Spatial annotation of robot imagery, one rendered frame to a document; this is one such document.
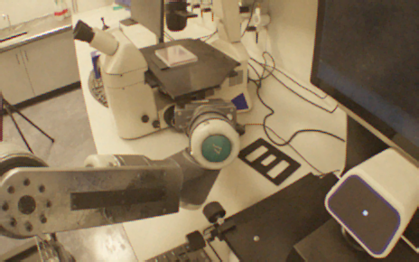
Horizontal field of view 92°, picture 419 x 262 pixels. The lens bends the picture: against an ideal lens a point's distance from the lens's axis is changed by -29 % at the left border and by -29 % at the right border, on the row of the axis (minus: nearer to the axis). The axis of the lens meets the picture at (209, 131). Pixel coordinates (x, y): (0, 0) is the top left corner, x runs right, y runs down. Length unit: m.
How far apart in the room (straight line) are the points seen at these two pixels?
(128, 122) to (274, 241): 0.53
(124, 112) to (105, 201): 0.50
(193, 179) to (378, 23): 0.38
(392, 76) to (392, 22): 0.07
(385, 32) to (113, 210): 0.39
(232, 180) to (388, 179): 0.46
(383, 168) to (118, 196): 0.32
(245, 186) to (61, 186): 0.50
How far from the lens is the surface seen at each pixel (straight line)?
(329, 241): 0.43
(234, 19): 0.89
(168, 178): 0.36
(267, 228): 0.49
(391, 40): 0.35
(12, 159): 0.28
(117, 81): 0.73
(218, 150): 0.45
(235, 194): 0.67
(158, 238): 0.60
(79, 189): 0.29
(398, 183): 0.34
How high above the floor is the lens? 1.27
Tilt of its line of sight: 38 degrees down
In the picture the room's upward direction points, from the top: straight up
